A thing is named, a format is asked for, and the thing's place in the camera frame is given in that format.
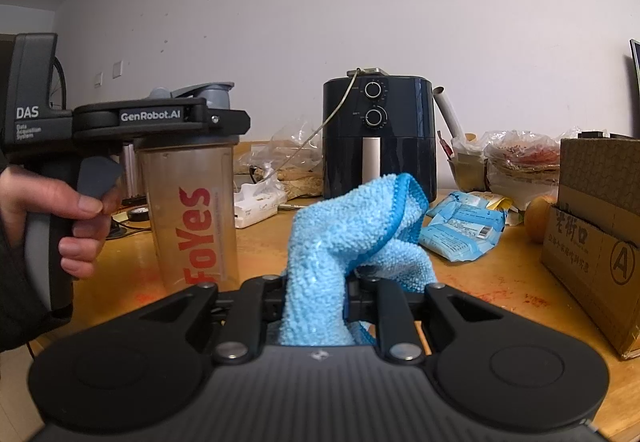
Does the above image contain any clear bag with brown contents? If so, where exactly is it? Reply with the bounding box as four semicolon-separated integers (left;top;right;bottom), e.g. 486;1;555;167
240;122;325;198

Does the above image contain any person's left hand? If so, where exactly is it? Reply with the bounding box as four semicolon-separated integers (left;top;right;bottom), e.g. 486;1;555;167
0;165;124;281

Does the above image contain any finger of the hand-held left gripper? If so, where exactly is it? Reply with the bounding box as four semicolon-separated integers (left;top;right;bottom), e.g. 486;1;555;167
202;106;251;139

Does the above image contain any white cardboard tube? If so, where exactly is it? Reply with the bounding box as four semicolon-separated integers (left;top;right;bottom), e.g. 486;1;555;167
432;86;466;139

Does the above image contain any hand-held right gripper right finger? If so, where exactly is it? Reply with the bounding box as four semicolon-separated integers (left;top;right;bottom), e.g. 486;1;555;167
347;275;506;365

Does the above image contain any yellow snack packet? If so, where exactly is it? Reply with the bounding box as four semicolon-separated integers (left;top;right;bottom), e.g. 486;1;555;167
465;192;516;214

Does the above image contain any clear shaker bottle grey lid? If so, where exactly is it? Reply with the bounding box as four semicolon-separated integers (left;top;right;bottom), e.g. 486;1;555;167
136;82;241;294

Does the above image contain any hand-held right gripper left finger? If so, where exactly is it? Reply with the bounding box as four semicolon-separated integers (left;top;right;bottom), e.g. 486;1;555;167
134;275;288;365

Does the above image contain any white power strip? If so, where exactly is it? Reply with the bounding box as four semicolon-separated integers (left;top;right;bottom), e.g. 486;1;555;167
232;182;288;229

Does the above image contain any light blue microfiber cloth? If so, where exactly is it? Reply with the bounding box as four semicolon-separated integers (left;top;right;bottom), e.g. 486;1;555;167
277;173;438;347

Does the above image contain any round yellow-red fruit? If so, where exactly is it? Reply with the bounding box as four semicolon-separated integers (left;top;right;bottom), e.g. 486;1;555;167
524;195;558;243

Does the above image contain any steel cylinder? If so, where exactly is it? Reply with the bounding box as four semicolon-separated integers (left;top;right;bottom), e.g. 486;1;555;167
121;142;142;201

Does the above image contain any cardboard box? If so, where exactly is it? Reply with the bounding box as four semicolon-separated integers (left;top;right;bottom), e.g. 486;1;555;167
540;136;640;360

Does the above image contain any white charging cable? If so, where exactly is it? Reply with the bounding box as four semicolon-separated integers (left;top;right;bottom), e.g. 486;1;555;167
250;70;359;188

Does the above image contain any black air fryer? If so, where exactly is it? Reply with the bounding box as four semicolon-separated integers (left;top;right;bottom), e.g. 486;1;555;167
322;76;438;201

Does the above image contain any blue snack packet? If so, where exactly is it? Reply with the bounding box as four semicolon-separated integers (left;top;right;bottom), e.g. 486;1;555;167
430;202;507;243
440;191;481;219
419;217;501;263

